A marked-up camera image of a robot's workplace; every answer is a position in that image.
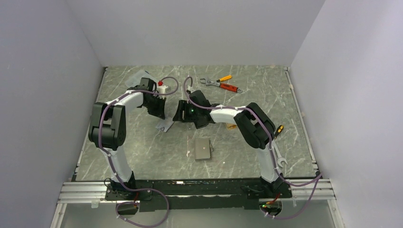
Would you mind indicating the black card wallet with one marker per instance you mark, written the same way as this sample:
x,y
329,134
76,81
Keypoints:
x,y
200,123

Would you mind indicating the orange handled pliers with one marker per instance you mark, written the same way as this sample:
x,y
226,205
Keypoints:
x,y
217,81

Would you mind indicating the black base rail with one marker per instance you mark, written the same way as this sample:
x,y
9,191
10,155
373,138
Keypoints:
x,y
245,193

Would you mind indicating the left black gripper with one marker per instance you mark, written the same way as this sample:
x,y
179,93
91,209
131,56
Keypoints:
x,y
160,112

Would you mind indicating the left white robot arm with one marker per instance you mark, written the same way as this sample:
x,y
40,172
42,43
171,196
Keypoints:
x,y
107,129

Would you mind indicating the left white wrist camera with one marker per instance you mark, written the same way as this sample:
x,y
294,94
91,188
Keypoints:
x,y
162,88

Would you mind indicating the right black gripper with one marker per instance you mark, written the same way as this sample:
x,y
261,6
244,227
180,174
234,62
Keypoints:
x,y
183,106

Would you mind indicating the yellow black screwdriver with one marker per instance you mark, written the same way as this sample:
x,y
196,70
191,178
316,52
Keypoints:
x,y
279,131

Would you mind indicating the silver credit cards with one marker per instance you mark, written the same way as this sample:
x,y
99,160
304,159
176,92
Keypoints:
x,y
164,125

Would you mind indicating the red adjustable wrench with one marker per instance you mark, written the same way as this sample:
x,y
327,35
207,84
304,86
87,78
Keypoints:
x,y
224,86

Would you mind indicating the clear plastic organizer box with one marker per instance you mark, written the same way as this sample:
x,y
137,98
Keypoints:
x,y
135,78

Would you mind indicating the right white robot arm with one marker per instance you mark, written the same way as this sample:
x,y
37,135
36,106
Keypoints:
x,y
256,128

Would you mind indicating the grey card holder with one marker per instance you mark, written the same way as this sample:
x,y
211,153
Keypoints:
x,y
202,149

